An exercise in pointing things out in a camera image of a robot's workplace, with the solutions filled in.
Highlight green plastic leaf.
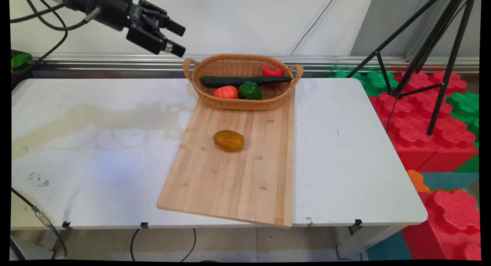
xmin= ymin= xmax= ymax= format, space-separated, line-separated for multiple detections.
xmin=11 ymin=53 xmax=35 ymax=71

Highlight grey table leg frame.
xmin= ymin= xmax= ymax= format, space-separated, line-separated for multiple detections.
xmin=333 ymin=225 xmax=401 ymax=260

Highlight aluminium wall rail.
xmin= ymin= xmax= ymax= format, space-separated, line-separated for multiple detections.
xmin=31 ymin=53 xmax=480 ymax=79

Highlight orange foam piece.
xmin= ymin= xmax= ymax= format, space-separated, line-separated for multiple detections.
xmin=407 ymin=169 xmax=431 ymax=193

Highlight black floor cable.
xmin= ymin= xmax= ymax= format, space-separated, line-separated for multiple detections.
xmin=180 ymin=228 xmax=197 ymax=262
xmin=130 ymin=228 xmax=141 ymax=261

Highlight thin black tripod cable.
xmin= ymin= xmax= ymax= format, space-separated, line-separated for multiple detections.
xmin=386 ymin=95 xmax=399 ymax=134

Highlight green toy bell pepper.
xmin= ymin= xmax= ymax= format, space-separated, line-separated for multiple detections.
xmin=238 ymin=81 xmax=263 ymax=101

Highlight black camera tripod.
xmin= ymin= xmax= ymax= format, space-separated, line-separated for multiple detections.
xmin=345 ymin=0 xmax=477 ymax=136

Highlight green foam block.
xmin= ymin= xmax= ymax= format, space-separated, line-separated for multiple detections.
xmin=328 ymin=68 xmax=399 ymax=97
xmin=445 ymin=91 xmax=480 ymax=149

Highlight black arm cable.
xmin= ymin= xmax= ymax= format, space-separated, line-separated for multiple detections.
xmin=10 ymin=0 xmax=74 ymax=24

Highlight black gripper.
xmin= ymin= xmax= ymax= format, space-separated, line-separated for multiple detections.
xmin=72 ymin=0 xmax=187 ymax=58

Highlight large red foam block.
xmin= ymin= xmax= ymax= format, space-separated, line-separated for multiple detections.
xmin=368 ymin=70 xmax=480 ymax=173

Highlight woven wicker basket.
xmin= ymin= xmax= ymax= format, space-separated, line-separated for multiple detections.
xmin=183 ymin=53 xmax=304 ymax=111

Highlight black cable with metal connector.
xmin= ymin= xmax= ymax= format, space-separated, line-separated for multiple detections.
xmin=11 ymin=188 xmax=68 ymax=259

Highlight long black hanging cable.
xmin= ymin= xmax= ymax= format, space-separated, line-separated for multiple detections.
xmin=12 ymin=30 xmax=69 ymax=77

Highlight orange bell pepper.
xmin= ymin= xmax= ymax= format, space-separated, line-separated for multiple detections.
xmin=214 ymin=86 xmax=239 ymax=99

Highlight red toy tomato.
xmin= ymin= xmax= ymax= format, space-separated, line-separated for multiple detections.
xmin=262 ymin=64 xmax=283 ymax=78

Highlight bamboo cutting board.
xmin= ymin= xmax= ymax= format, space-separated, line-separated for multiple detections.
xmin=156 ymin=90 xmax=296 ymax=229

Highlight dark green toy cucumber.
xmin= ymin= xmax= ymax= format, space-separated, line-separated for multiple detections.
xmin=199 ymin=76 xmax=292 ymax=87

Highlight teal foam mat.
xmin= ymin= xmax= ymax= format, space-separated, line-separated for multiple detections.
xmin=420 ymin=172 xmax=480 ymax=190

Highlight brown toy potato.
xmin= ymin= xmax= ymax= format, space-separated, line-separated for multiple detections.
xmin=213 ymin=130 xmax=245 ymax=152

